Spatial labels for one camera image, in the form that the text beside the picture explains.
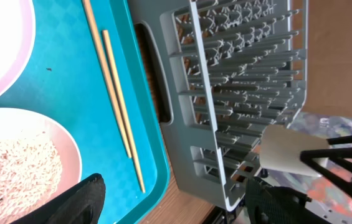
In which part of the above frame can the large white plate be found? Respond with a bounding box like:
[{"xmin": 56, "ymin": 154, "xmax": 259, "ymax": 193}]
[{"xmin": 0, "ymin": 0, "xmax": 36, "ymax": 96}]

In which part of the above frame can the pink rice bowl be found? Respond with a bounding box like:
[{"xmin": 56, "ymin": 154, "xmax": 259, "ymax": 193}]
[{"xmin": 0, "ymin": 108, "xmax": 82, "ymax": 223}]

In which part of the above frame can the small white cup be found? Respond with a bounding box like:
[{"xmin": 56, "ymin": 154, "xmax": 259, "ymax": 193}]
[{"xmin": 259, "ymin": 124, "xmax": 330, "ymax": 177}]

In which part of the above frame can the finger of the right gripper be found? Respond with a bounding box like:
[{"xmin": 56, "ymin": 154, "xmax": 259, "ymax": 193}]
[{"xmin": 299, "ymin": 133, "xmax": 352, "ymax": 205}]

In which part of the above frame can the grey dishwasher rack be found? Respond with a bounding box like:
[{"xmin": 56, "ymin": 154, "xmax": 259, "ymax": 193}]
[{"xmin": 129, "ymin": 0, "xmax": 309, "ymax": 211}]

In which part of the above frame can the short wooden chopstick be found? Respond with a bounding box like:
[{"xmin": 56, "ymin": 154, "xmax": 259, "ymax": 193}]
[{"xmin": 102, "ymin": 30, "xmax": 146, "ymax": 193}]

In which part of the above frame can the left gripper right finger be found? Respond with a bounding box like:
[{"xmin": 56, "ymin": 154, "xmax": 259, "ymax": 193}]
[{"xmin": 245, "ymin": 177, "xmax": 328, "ymax": 224}]

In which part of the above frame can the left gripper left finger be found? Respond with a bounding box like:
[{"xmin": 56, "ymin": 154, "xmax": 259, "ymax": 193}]
[{"xmin": 11, "ymin": 173, "xmax": 106, "ymax": 224}]

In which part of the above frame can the teal serving tray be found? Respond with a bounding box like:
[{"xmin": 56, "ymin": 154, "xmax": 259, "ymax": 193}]
[{"xmin": 0, "ymin": 0, "xmax": 170, "ymax": 223}]

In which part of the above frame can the cardboard backdrop panel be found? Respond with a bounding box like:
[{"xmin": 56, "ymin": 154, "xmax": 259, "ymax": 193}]
[{"xmin": 303, "ymin": 0, "xmax": 352, "ymax": 118}]

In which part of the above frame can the long wooden chopstick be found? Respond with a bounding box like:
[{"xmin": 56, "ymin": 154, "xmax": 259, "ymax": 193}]
[{"xmin": 82, "ymin": 0, "xmax": 131, "ymax": 158}]

